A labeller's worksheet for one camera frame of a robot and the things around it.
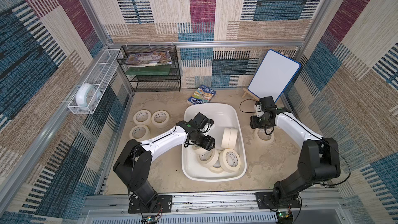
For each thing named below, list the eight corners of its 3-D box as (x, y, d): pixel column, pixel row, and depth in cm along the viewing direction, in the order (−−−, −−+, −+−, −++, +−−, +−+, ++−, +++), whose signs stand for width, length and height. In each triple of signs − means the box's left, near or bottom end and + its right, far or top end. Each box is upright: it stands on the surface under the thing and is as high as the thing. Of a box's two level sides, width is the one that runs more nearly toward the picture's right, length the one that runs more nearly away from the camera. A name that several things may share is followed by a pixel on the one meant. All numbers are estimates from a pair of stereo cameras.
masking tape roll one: (150, 128, 101) (149, 126, 99) (153, 112, 109) (153, 110, 107) (167, 128, 101) (167, 126, 99) (170, 112, 109) (169, 110, 107)
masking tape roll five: (130, 141, 97) (127, 137, 94) (134, 128, 103) (132, 124, 100) (148, 141, 97) (146, 137, 94) (151, 128, 103) (150, 124, 100)
